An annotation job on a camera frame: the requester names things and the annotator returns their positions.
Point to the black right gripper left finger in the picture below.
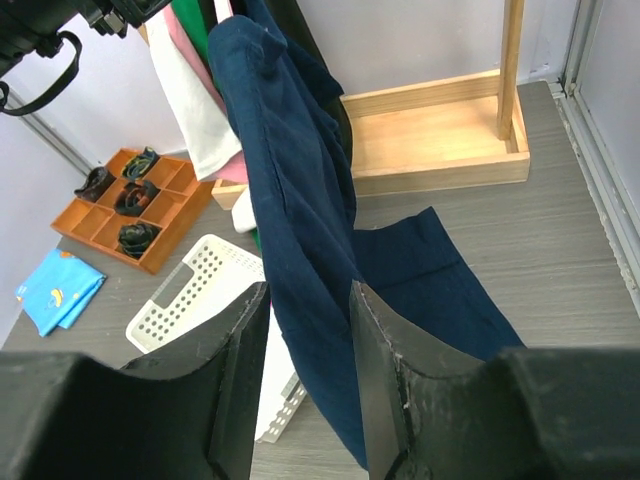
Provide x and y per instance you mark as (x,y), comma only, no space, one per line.
(187,410)

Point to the green t shirt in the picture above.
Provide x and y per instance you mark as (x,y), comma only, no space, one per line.
(189,23)

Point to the pink plastic hanger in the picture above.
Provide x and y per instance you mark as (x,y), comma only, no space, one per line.
(223,9)

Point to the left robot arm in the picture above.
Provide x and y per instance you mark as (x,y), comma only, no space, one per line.
(36,26)

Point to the orange wooden compartment tray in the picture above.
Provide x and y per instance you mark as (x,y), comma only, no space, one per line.
(174,210)

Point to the pink t shirt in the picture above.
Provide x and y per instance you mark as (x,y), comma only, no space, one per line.
(215,151)

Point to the blue folded cloth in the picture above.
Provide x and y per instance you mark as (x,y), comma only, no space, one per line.
(58,291)

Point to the wooden clothes rack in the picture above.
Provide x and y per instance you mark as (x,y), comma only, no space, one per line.
(445,134)

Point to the black t shirt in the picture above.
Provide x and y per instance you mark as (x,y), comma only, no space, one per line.
(320,60)

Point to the dark rolled sock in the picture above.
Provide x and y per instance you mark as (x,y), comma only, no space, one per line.
(134,198)
(96,184)
(135,239)
(139,165)

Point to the white t shirt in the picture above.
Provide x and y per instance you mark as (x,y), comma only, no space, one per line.
(172,73)

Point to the white plastic basket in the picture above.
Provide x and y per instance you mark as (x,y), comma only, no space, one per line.
(207,280)

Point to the navy blue t shirt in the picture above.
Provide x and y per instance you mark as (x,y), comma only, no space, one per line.
(305,206)

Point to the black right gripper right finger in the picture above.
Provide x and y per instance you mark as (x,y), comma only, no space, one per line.
(430,411)

